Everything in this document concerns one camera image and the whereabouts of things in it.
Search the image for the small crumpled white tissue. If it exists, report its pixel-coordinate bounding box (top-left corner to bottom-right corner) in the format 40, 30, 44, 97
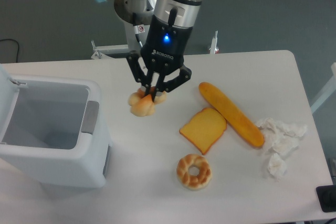
267, 153, 287, 180

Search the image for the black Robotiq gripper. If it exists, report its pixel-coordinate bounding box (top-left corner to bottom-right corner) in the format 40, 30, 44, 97
126, 16, 193, 101

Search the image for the black device at table edge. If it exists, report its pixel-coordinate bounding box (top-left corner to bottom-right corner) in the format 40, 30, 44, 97
316, 185, 335, 212

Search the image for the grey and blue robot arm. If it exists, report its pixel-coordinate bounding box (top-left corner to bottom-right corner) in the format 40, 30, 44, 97
99, 0, 203, 98

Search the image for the large crumpled white tissue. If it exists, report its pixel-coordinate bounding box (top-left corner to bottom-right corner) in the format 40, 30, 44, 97
255, 118, 308, 157

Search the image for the toast bread slice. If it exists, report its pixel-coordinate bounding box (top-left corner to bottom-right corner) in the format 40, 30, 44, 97
179, 108, 227, 155

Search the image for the round knotted bread roll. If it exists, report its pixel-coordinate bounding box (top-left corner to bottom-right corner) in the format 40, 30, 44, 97
128, 87, 167, 117

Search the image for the braided ring bread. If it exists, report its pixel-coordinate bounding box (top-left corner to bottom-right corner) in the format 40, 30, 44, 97
176, 154, 213, 190

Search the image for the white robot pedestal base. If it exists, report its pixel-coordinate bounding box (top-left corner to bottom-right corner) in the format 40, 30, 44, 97
90, 22, 220, 60

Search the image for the white plastic trash can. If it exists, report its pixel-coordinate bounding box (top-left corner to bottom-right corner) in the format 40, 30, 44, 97
1, 69, 112, 188

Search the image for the black cable on floor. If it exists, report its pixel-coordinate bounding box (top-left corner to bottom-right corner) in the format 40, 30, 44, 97
0, 38, 20, 63

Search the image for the white frame bar right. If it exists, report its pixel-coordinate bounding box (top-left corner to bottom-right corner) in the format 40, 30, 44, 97
310, 62, 335, 114

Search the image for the long orange baguette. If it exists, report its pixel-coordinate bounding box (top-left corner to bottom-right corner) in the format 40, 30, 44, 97
198, 82, 265, 148

